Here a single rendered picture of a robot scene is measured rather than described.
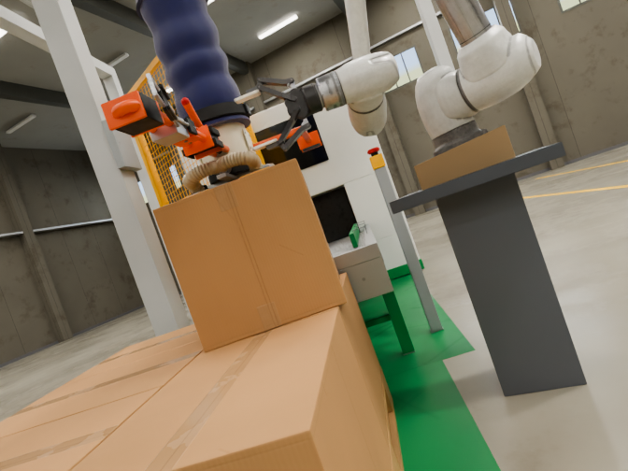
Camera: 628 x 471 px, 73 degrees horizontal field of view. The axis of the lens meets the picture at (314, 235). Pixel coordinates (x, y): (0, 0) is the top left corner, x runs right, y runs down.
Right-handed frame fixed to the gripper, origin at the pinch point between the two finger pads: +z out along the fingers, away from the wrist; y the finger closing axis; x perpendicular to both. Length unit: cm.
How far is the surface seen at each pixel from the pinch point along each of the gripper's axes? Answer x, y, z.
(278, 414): -58, 53, 0
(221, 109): 15.9, -11.5, 8.9
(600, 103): 1004, -5, -686
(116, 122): -38.2, 1.5, 16.6
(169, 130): -24.0, 1.6, 12.6
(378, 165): 115, 14, -40
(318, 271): -3.8, 43.0, -4.5
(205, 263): -5.7, 30.9, 22.4
